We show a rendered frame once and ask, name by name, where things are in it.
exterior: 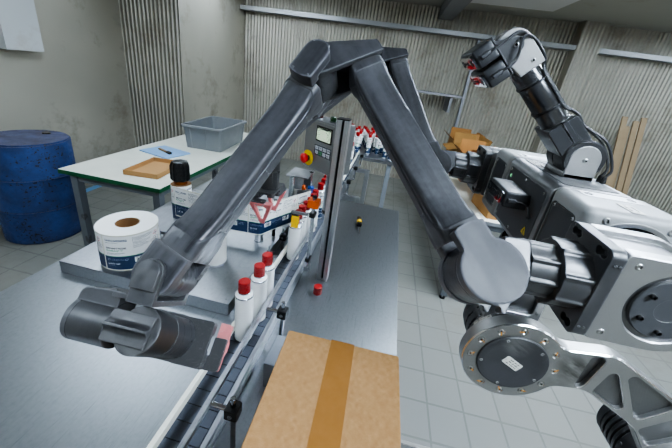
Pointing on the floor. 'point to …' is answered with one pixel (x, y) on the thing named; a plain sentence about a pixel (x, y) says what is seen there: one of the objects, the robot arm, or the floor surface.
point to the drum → (36, 187)
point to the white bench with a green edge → (90, 172)
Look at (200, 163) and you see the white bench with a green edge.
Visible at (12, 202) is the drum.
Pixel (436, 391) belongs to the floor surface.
